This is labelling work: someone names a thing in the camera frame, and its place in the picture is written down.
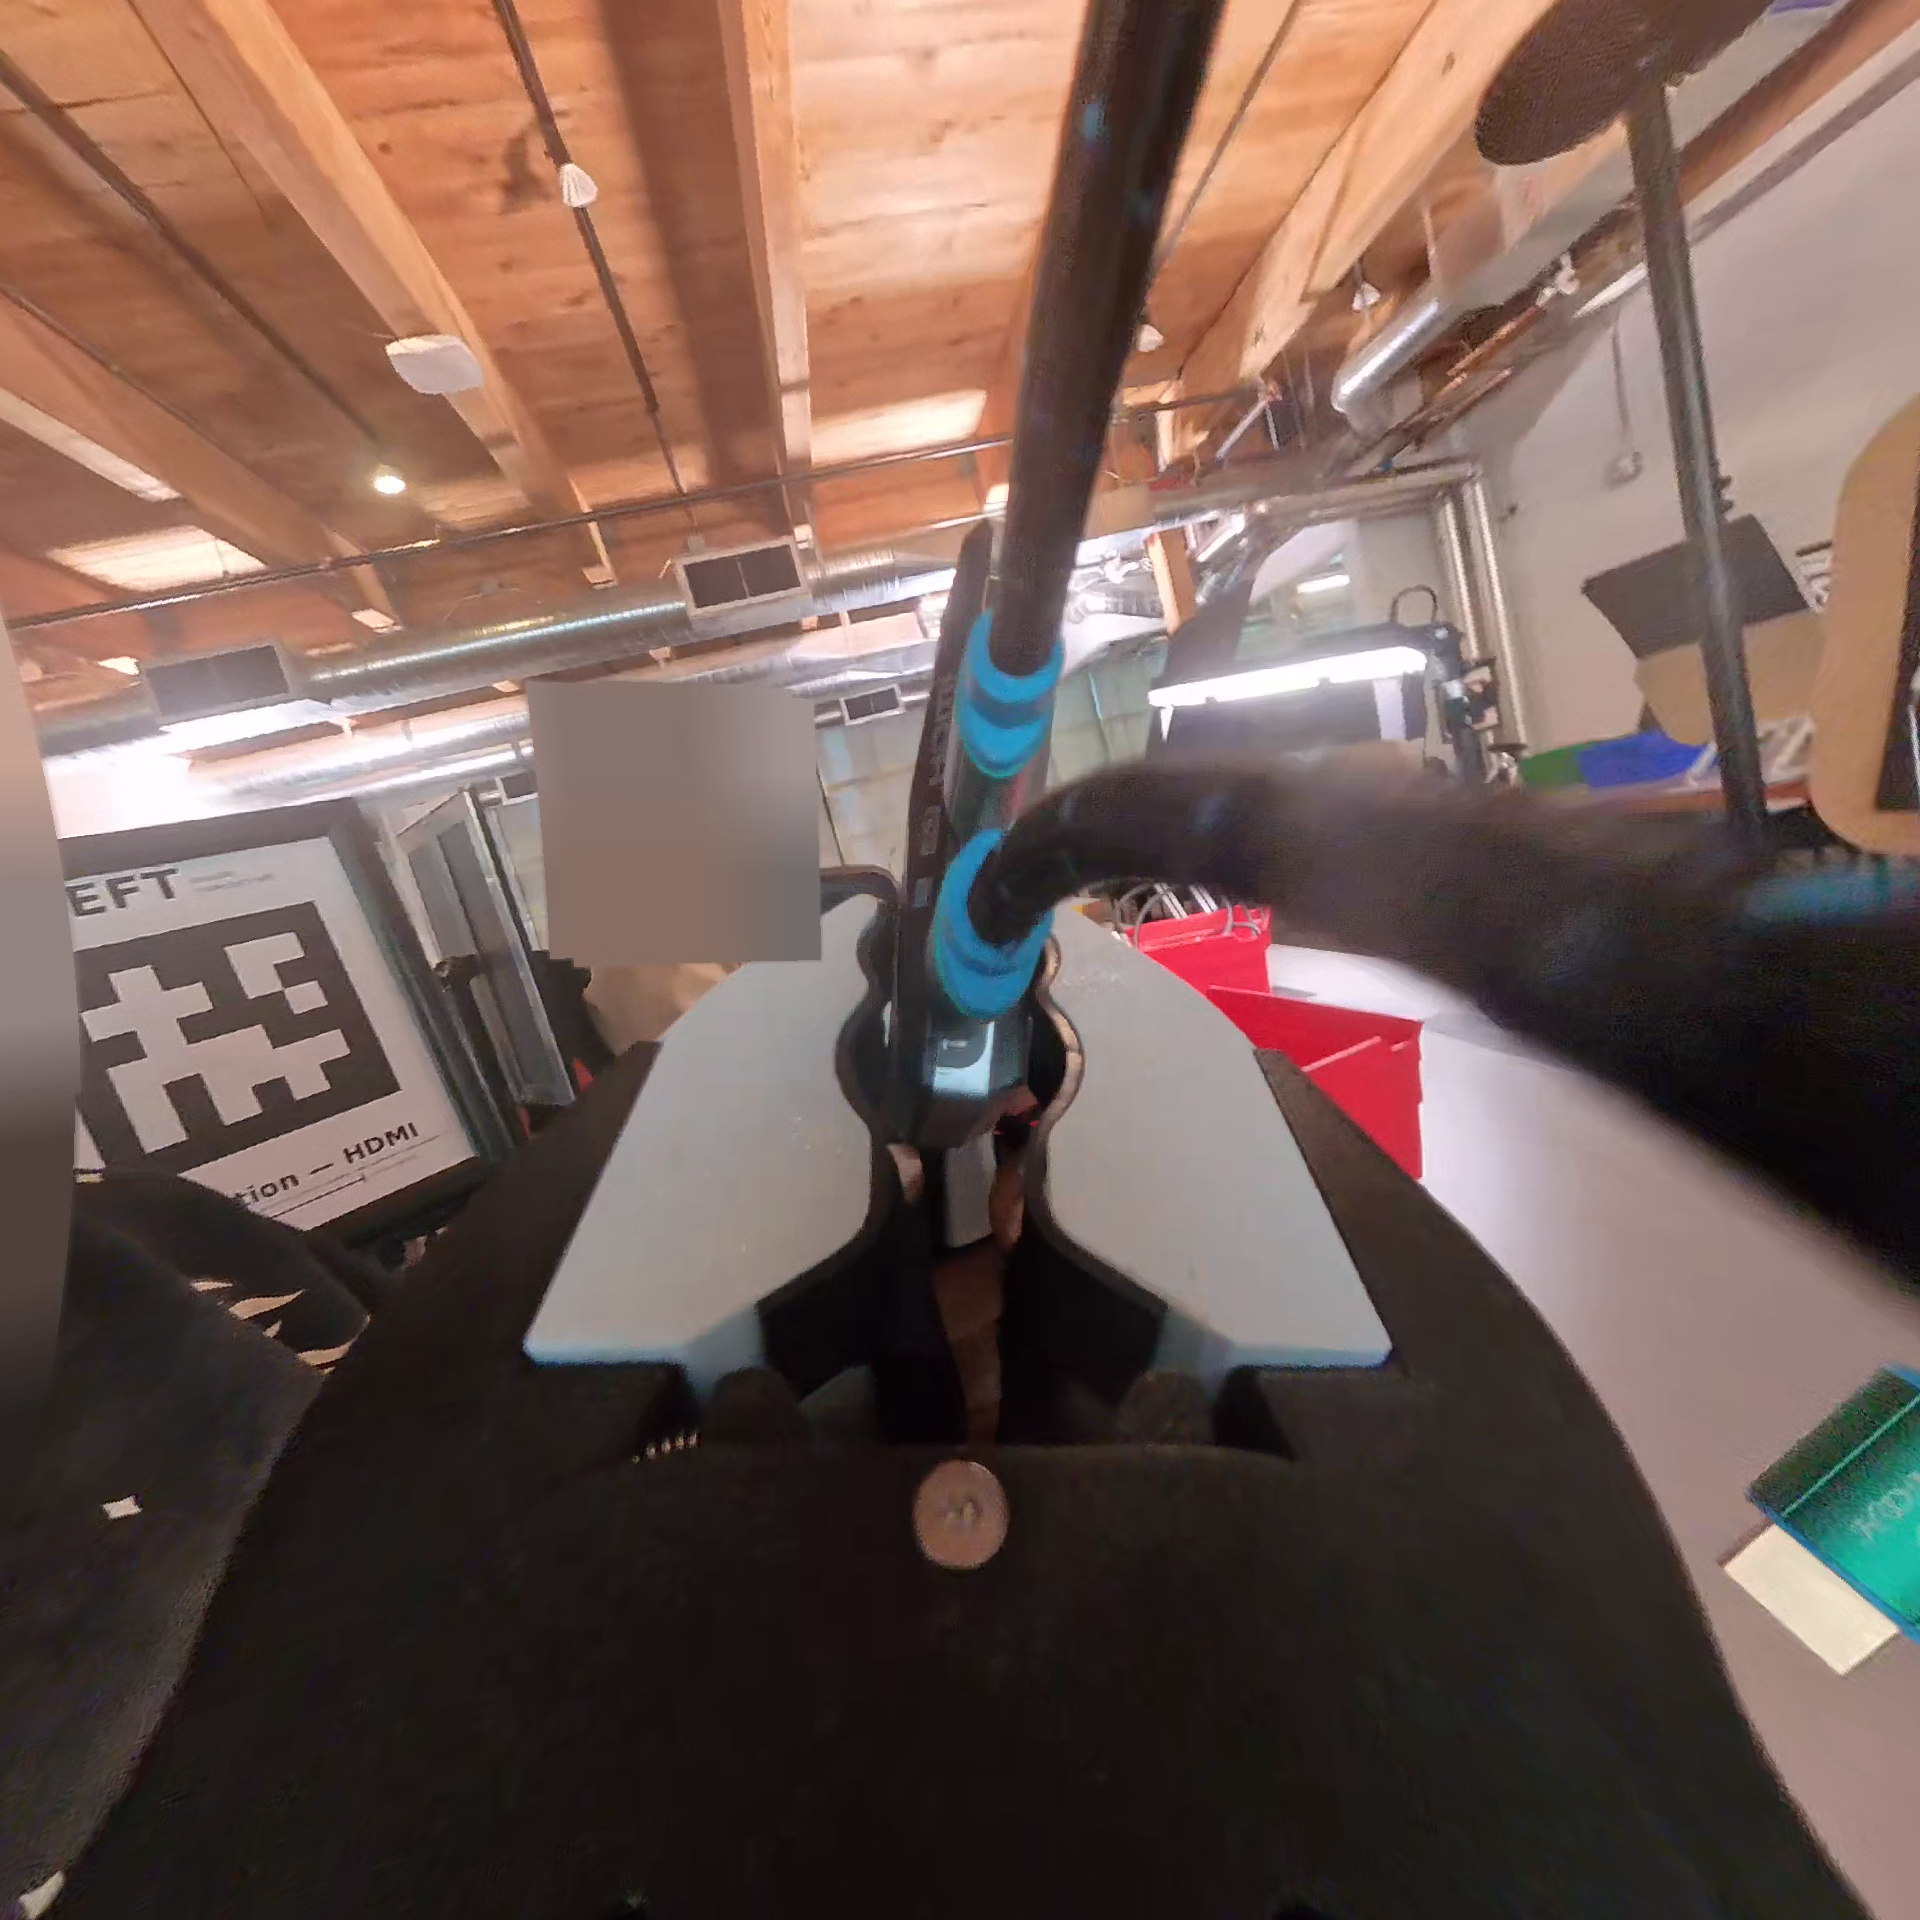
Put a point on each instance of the white ceiling device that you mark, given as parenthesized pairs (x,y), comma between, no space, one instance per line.
(435,365)

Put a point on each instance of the green box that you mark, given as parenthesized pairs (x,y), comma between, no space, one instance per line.
(1860,1500)

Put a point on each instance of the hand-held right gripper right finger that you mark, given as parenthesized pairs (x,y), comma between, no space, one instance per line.
(1215,1202)

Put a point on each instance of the bright light panel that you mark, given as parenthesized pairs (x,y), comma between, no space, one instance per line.
(1275,676)

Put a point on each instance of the blue plastic bin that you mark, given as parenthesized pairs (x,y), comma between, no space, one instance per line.
(1641,763)

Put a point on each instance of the silver pipe duct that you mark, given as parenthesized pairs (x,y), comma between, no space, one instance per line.
(1387,361)

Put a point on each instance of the red plastic bin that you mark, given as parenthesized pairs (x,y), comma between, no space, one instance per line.
(1201,954)
(1336,1067)

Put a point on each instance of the silver air duct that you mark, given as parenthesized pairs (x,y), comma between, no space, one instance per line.
(524,639)

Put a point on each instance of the grey metal frame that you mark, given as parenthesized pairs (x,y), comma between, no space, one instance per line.
(481,931)

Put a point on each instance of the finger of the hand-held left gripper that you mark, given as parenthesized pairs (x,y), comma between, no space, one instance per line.
(30,1050)

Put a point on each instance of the black flat panel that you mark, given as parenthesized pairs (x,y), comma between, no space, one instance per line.
(1695,586)

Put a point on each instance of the brown cardboard box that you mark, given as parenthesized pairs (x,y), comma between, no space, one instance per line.
(1785,682)

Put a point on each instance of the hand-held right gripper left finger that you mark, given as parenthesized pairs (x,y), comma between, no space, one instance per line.
(705,1172)

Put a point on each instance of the ceiling vent grille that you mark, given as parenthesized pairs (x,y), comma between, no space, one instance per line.
(217,682)
(744,580)

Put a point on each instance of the person's black patterned clothing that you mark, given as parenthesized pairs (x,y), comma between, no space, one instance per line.
(148,1381)

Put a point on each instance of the black light stand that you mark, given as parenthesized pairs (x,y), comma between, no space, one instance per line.
(1687,377)

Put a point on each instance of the white paper label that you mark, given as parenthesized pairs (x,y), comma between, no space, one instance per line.
(1809,1599)

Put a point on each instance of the white track spotlight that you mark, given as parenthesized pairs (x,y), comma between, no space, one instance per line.
(579,186)

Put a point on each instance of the plywood board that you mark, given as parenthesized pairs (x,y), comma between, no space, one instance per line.
(1851,629)

